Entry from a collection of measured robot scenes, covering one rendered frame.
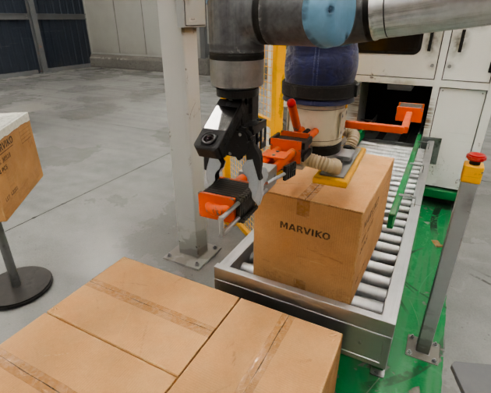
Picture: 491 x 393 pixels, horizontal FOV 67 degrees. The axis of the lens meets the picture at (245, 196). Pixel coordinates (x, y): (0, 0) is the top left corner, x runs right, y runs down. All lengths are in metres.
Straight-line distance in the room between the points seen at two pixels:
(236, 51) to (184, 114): 1.65
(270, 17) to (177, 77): 1.68
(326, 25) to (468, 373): 0.87
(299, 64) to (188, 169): 1.38
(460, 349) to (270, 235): 1.27
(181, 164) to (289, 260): 1.14
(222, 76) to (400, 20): 0.28
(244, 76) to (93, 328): 1.09
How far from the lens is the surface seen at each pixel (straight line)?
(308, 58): 1.11
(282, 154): 0.90
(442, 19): 0.66
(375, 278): 1.67
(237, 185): 0.70
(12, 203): 2.23
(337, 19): 0.56
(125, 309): 1.51
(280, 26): 0.57
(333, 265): 1.40
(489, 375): 1.14
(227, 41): 0.61
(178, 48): 2.20
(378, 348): 1.47
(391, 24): 0.67
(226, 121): 0.62
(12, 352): 1.51
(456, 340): 2.36
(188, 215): 2.49
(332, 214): 1.30
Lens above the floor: 1.52
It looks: 26 degrees down
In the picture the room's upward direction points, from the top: straight up
